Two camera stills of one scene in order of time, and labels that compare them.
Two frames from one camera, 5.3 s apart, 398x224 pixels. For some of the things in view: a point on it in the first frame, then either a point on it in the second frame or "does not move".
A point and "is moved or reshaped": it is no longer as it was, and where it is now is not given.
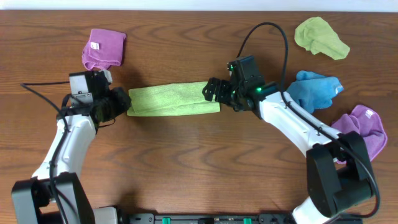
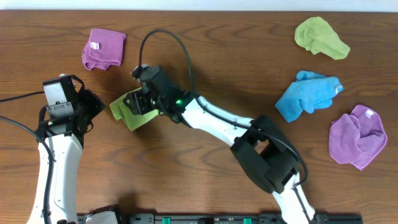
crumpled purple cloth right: [365, 120] does not move
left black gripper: [120, 96] → [91, 97]
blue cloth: [313, 92] does not move
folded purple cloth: [104, 48] does not move
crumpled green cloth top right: [317, 35] does not move
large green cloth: [173, 98] is moved or reshaped
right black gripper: [222, 85] → [135, 103]
